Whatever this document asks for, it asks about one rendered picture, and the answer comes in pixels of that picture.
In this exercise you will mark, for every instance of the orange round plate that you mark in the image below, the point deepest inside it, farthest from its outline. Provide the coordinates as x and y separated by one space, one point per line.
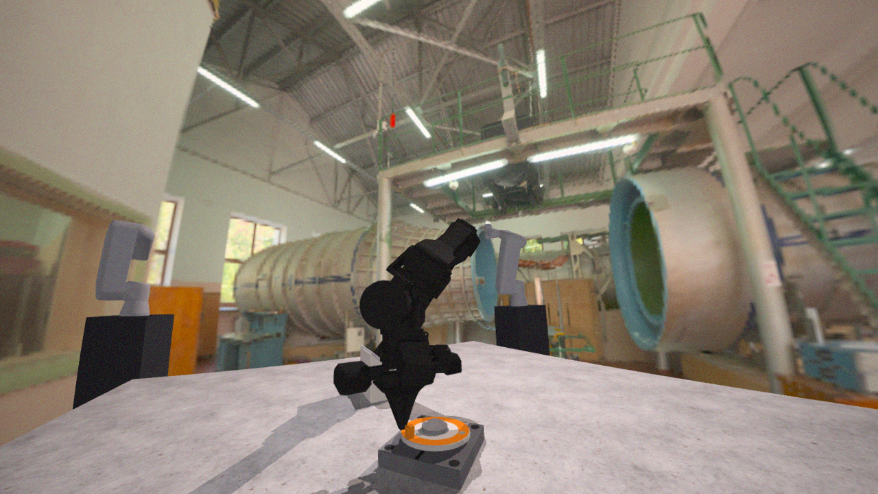
458 433

